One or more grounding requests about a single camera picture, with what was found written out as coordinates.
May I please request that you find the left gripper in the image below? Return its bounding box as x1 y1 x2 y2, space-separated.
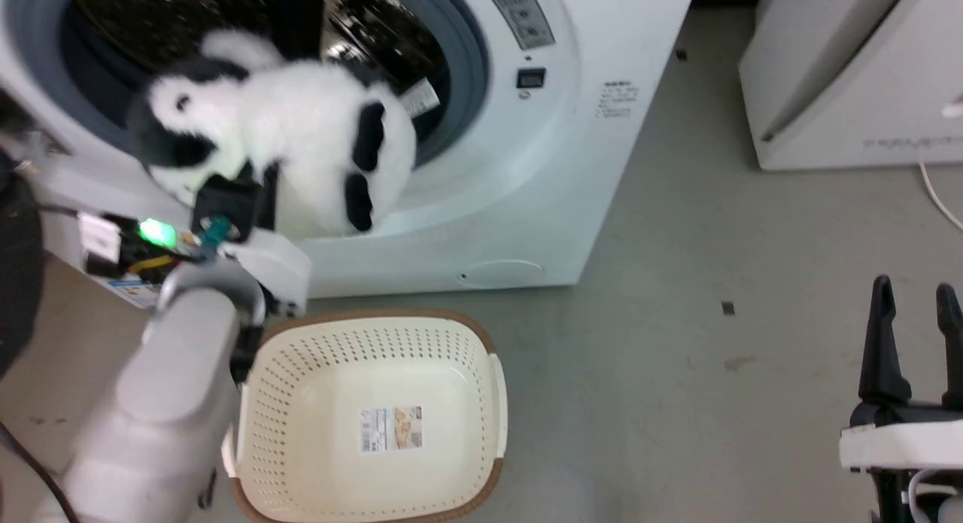
191 162 314 318

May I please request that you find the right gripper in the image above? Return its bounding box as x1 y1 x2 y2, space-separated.
838 275 963 523

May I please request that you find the black white panda plush toy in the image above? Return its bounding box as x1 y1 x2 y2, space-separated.
126 29 442 239

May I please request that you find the cream perforated laundry basket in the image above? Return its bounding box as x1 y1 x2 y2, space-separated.
221 309 509 523

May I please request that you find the dark washing machine door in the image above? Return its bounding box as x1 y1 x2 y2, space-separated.
0 151 45 379

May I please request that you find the white front-load washing machine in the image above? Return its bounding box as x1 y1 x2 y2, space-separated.
0 0 698 300

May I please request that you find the blue white sticker label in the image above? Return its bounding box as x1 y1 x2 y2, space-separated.
105 277 163 311

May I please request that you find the paper label sticker with barcode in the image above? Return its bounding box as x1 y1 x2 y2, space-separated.
359 406 424 455

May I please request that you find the white box-shaped appliance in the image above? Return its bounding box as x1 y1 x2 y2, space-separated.
738 0 963 172

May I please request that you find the white right gripper cable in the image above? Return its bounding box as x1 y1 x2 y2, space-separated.
906 469 963 523

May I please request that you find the thin white cable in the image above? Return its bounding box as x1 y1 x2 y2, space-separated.
918 162 963 233

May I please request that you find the thin black cable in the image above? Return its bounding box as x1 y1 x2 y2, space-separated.
0 421 81 523

